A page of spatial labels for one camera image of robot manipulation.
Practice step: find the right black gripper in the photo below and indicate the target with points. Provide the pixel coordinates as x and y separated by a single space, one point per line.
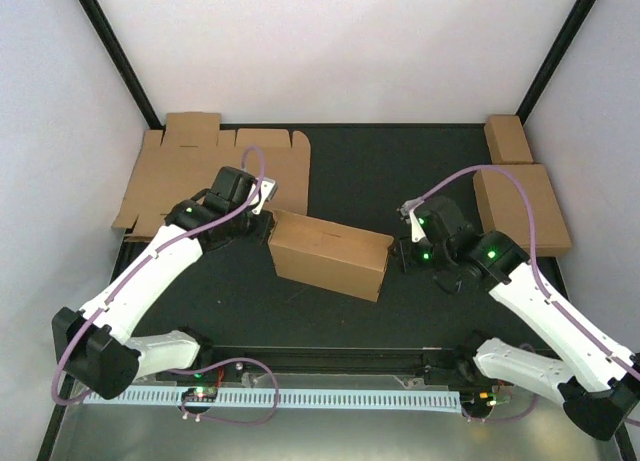
407 261

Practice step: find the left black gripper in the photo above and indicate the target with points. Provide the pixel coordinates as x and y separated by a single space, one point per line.
267 223

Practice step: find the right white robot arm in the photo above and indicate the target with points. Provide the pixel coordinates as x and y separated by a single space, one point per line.
592 377

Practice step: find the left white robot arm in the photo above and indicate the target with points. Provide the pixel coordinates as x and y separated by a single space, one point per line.
95 344

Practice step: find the large folded cardboard box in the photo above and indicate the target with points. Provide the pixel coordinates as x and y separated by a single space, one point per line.
505 208

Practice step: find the small folded cardboard box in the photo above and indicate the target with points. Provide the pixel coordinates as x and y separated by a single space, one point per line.
506 140

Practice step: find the flat cardboard blank stack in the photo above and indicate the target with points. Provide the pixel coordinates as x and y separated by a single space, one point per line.
185 157

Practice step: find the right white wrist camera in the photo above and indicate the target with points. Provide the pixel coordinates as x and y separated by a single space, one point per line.
407 213

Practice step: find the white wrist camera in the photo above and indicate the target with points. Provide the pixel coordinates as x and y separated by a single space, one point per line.
268 188
407 213

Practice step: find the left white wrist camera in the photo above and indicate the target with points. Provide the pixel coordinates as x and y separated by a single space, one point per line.
268 188

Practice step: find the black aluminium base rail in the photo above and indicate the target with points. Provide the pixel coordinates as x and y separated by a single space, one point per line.
434 365

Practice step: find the white slotted cable duct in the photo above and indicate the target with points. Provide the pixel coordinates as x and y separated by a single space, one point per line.
265 398

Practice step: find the left black frame post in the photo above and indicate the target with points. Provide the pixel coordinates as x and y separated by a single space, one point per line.
109 40

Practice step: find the black frame post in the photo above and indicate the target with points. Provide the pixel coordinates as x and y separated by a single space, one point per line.
571 26
109 40

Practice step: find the right black frame post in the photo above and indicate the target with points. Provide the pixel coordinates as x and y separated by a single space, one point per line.
571 26

